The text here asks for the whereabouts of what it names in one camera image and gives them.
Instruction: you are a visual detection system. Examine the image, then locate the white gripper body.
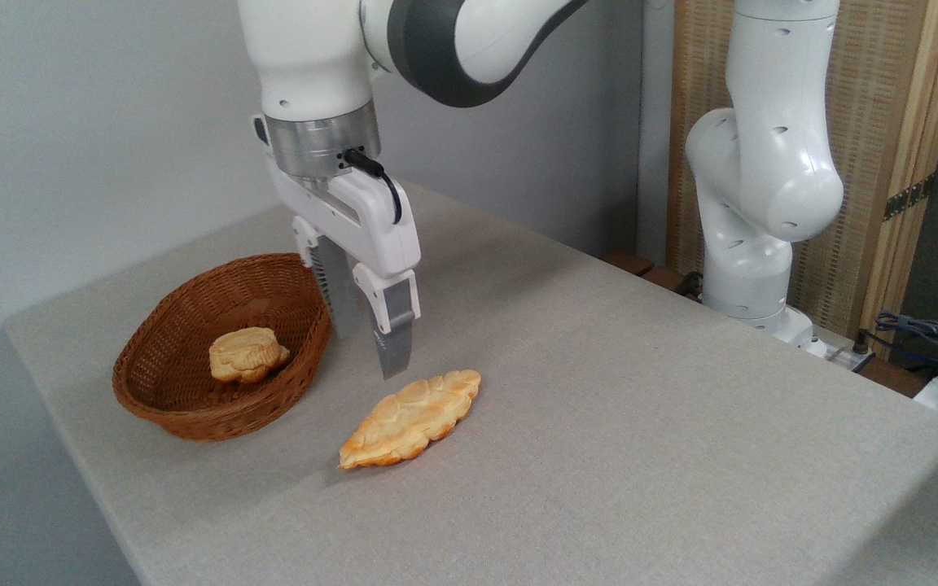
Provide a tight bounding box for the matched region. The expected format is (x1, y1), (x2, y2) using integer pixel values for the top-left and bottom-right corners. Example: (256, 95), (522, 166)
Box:
(252, 114), (422, 278)

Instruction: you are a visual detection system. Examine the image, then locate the long leaf-shaped bread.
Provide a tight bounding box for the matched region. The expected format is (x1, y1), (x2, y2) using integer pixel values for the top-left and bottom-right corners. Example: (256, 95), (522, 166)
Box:
(338, 370), (482, 471)

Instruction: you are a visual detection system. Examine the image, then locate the small round bread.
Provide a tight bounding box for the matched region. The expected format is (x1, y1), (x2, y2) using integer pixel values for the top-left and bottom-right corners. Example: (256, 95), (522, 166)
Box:
(208, 327), (291, 385)

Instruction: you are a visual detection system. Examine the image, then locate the blue black cable bundle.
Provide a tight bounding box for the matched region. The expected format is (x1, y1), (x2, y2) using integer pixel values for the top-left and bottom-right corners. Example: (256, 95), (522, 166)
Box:
(860, 312), (938, 385)

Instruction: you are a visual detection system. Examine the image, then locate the wooden folding screen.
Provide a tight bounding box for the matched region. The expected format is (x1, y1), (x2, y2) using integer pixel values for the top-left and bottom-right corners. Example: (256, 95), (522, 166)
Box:
(668, 0), (938, 359)

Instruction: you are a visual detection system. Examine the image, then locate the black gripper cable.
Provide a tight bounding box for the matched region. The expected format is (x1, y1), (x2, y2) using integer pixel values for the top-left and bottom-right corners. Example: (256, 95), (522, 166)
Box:
(344, 148), (404, 225)

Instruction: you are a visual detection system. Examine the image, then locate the brown wicker basket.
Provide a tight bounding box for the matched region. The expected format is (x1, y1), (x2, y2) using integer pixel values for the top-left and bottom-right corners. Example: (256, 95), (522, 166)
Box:
(112, 253), (332, 443)

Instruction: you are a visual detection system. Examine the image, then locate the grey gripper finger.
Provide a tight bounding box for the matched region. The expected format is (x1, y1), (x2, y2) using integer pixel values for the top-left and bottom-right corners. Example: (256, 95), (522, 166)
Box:
(352, 262), (423, 381)
(291, 216), (362, 341)

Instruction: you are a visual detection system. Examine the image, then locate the dark metal screen hinge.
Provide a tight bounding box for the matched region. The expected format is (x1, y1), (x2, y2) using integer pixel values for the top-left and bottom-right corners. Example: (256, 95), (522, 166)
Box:
(883, 174), (936, 222)

